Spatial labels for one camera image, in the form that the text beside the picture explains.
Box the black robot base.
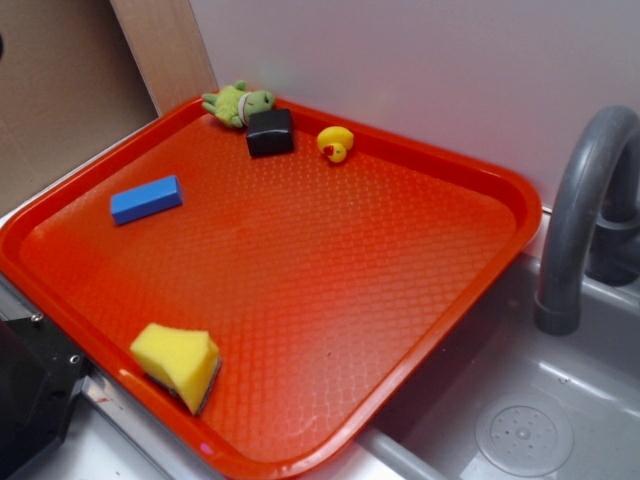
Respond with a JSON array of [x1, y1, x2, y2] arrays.
[[1, 313, 88, 479]]

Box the yellow rubber duck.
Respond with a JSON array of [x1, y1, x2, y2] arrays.
[[316, 126, 354, 164]]

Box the red plastic tray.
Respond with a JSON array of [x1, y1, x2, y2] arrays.
[[1, 100, 541, 479]]

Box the black rectangular block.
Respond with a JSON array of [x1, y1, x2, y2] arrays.
[[246, 109, 294, 157]]

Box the green plush frog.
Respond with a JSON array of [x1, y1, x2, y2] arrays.
[[201, 80, 276, 129]]

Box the blue rectangular block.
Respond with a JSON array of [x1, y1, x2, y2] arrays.
[[110, 175, 183, 225]]

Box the yellow sponge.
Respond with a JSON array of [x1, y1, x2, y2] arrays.
[[130, 323, 221, 416]]

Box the grey sink basin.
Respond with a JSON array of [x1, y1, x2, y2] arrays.
[[359, 256, 639, 479]]

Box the wooden board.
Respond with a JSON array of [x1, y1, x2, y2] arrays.
[[110, 0, 218, 115]]

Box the grey faucet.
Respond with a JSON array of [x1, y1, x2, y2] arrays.
[[535, 105, 639, 336]]

